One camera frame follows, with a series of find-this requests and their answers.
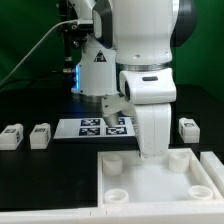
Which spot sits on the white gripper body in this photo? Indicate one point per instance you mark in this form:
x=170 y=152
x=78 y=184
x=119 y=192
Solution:
x=150 y=94

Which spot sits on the white square tabletop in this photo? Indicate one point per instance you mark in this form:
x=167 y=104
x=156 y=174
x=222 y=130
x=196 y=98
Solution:
x=178 y=176

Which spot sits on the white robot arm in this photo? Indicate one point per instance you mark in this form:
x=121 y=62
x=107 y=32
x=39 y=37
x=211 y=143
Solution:
x=126 y=61

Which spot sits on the white sheet with tags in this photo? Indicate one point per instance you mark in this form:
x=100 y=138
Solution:
x=92 y=128

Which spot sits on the white obstacle fence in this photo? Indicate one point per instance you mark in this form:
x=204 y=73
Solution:
x=64 y=190

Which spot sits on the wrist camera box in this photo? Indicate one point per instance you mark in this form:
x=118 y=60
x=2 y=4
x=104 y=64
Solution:
x=111 y=106

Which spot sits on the black camera stand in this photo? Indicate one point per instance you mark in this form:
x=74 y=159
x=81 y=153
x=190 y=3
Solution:
x=73 y=36

